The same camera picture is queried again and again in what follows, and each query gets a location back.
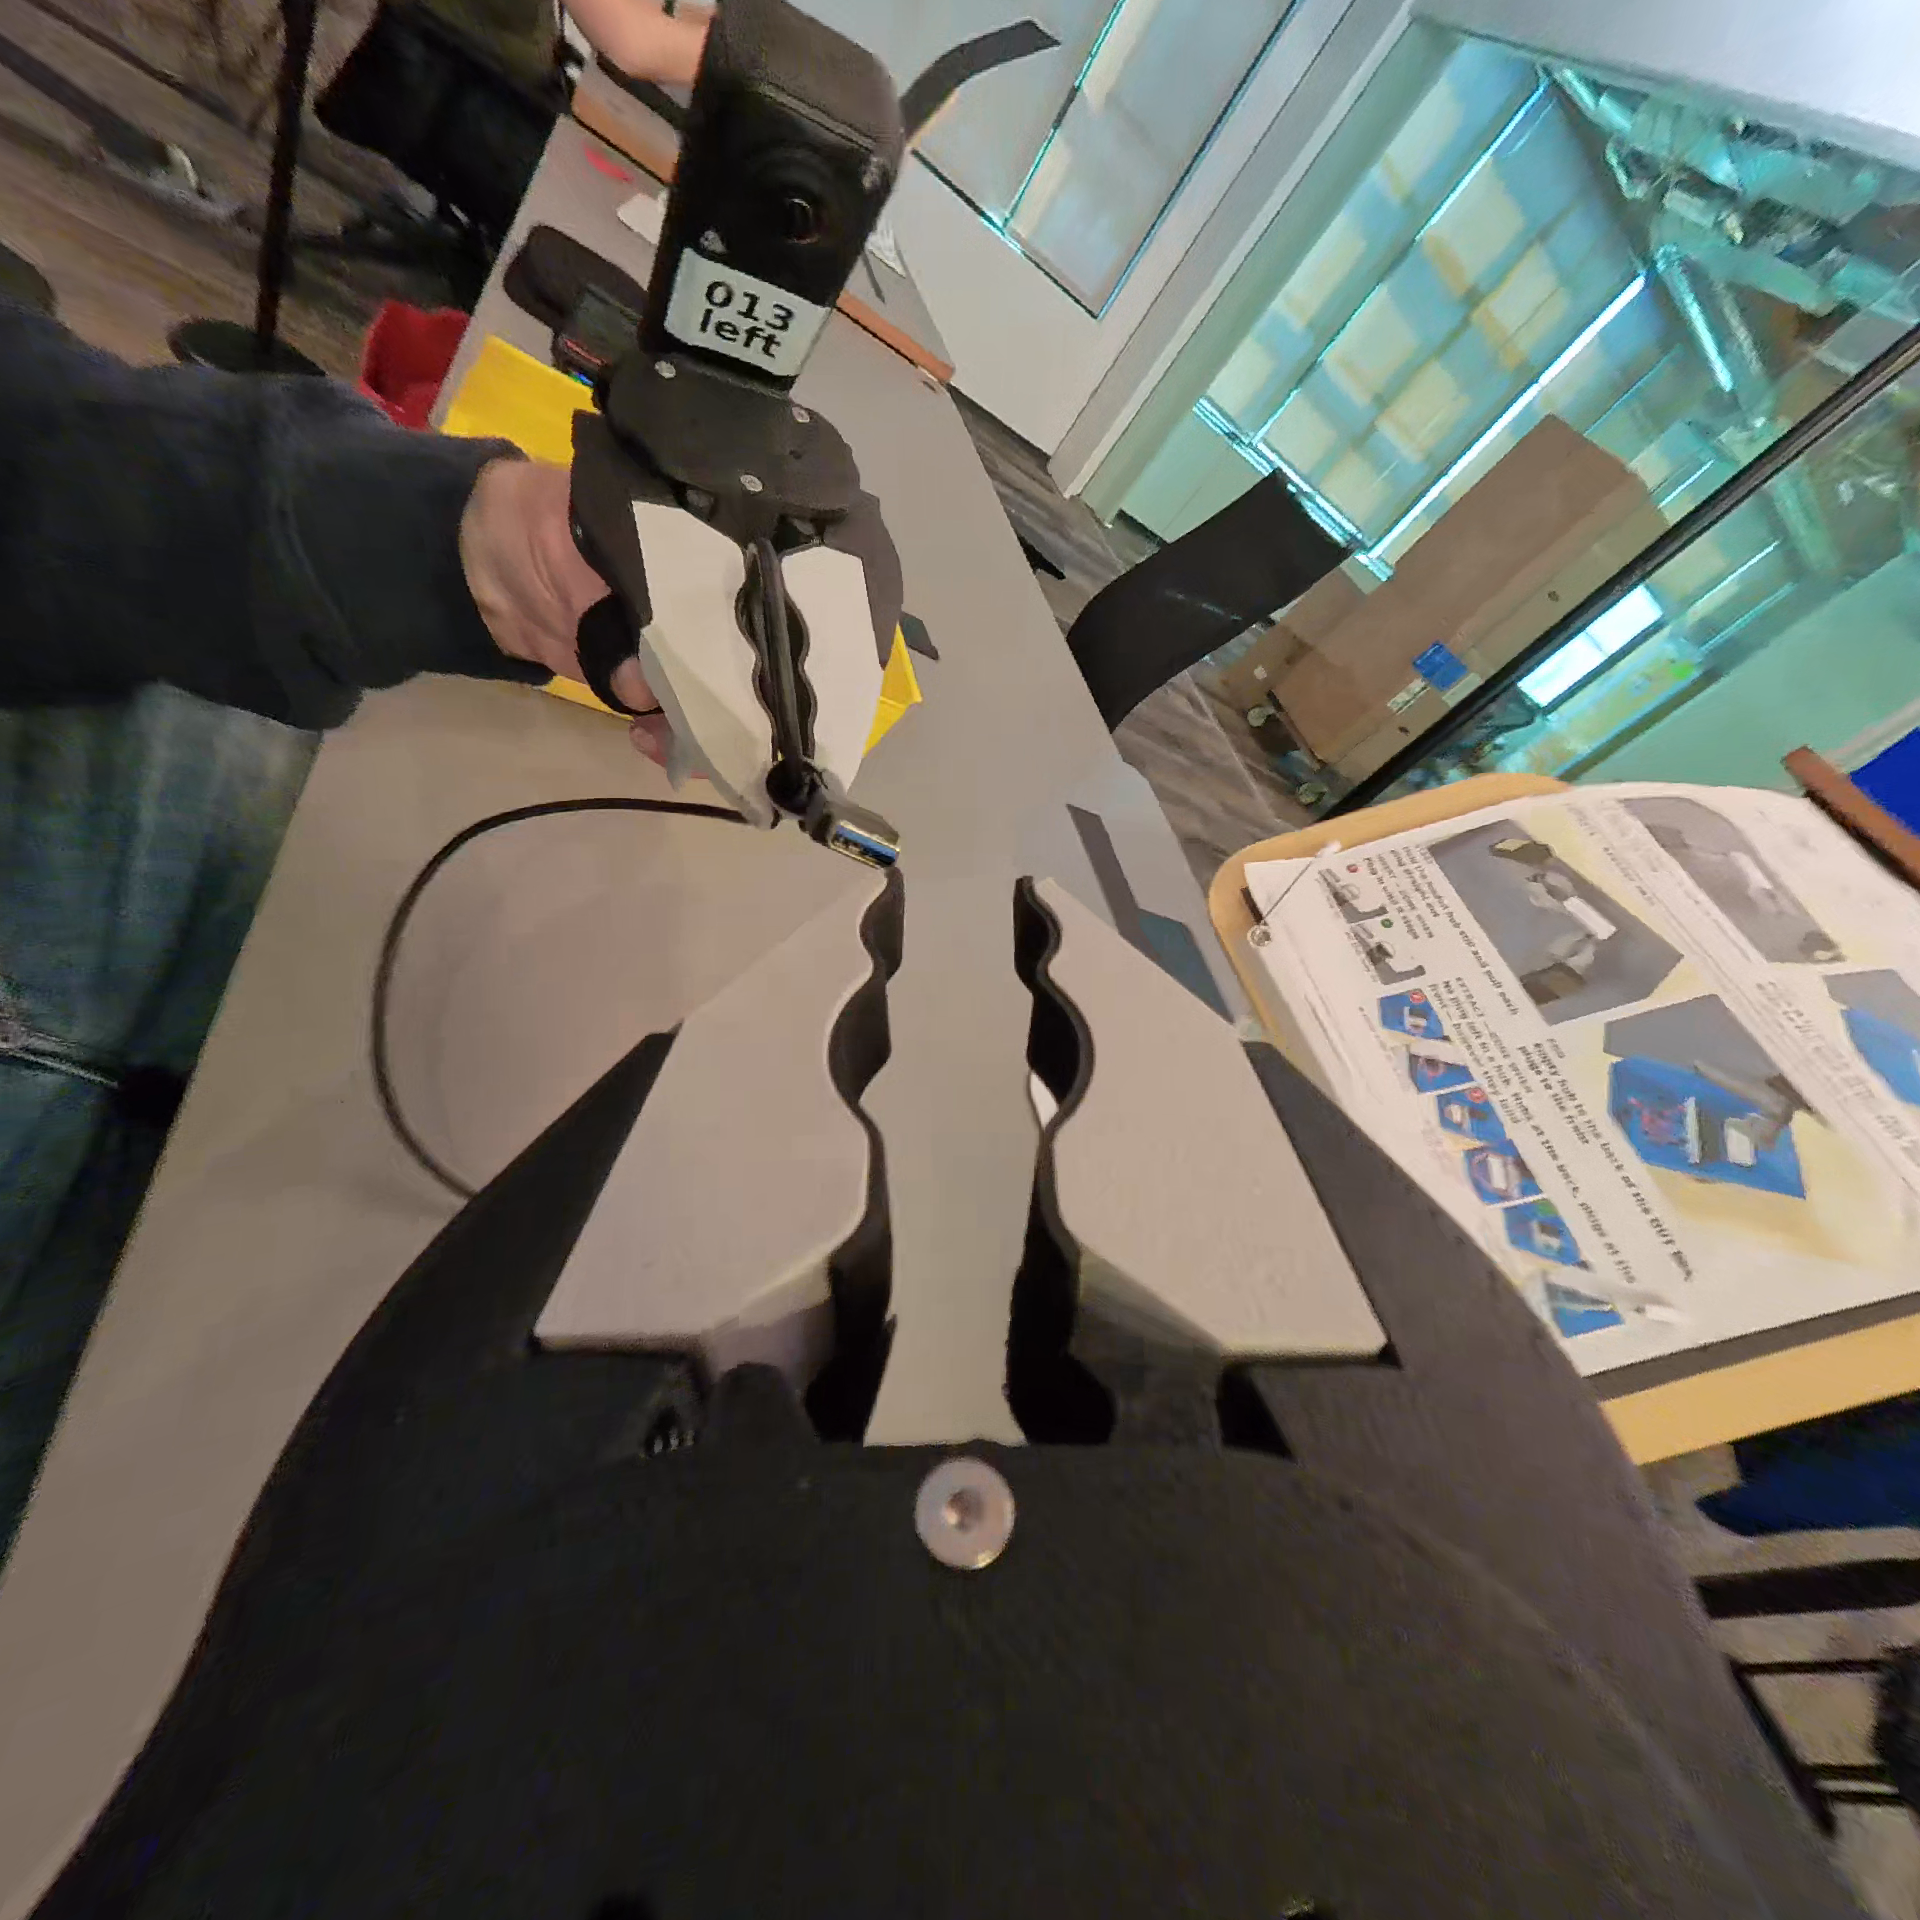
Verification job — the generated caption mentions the printed instruction sheet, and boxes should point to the printed instruction sheet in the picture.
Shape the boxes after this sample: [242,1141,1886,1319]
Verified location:
[1242,785,1920,1380]

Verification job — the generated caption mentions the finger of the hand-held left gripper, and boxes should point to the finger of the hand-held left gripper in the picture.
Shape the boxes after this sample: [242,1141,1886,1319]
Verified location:
[624,498,794,813]
[799,534,900,774]

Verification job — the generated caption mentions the person's left forearm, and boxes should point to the person's left forearm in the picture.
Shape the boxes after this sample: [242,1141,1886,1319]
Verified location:
[0,295,565,733]

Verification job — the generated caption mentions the dark grey hub cable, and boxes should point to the dark grey hub cable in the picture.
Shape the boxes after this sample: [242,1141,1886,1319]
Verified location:
[366,767,906,1209]

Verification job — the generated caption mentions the person's legs in jeans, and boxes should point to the person's legs in jeans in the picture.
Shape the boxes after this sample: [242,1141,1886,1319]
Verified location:
[0,685,325,1579]

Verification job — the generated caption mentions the black office chair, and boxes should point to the black office chair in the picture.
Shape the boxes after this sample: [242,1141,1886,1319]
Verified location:
[1062,463,1357,734]
[311,0,578,235]

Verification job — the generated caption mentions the person's left hand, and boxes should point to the person's left hand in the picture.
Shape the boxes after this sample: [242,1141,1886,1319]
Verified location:
[461,451,674,729]

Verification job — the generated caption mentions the yellow plastic bin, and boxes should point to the yellow plastic bin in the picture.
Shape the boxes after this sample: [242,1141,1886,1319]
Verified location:
[438,335,926,762]

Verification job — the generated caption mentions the black floor stand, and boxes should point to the black floor stand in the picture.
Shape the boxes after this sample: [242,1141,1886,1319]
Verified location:
[161,0,338,384]

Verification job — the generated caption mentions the red plastic tub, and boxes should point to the red plastic tub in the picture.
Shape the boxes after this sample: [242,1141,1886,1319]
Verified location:
[352,299,481,427]

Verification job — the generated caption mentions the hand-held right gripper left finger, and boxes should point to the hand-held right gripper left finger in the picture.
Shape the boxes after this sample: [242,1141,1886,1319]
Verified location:
[534,880,903,1437]

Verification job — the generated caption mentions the wooden desk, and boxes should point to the wooden desk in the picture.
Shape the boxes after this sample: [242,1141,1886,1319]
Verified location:
[565,54,966,391]

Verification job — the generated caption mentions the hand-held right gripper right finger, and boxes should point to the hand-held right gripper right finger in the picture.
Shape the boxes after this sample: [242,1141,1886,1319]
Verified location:
[1014,877,1388,1443]

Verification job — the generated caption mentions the black electronics box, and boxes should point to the black electronics box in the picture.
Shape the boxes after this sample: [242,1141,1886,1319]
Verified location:
[502,222,655,369]

